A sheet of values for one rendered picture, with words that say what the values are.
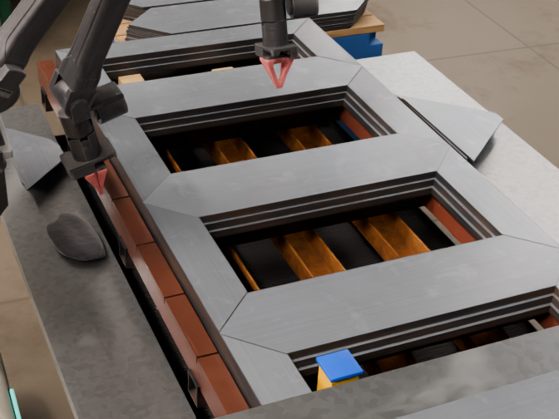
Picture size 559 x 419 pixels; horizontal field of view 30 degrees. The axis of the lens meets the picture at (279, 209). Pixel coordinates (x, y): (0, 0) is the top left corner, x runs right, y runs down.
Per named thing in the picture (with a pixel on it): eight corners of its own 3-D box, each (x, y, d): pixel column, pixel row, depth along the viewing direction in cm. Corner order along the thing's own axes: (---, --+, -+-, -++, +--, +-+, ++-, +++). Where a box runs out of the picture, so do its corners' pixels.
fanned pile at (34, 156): (42, 120, 281) (42, 107, 279) (80, 194, 251) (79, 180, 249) (-3, 127, 277) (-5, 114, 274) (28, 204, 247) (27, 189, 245)
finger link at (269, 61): (284, 81, 241) (281, 41, 238) (297, 87, 235) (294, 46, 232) (257, 86, 239) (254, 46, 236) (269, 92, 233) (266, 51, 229)
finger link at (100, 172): (74, 193, 212) (61, 156, 206) (106, 180, 214) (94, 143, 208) (83, 210, 207) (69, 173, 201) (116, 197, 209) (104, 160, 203)
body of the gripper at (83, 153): (61, 162, 207) (50, 131, 202) (109, 144, 209) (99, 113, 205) (69, 178, 202) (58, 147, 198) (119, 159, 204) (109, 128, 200)
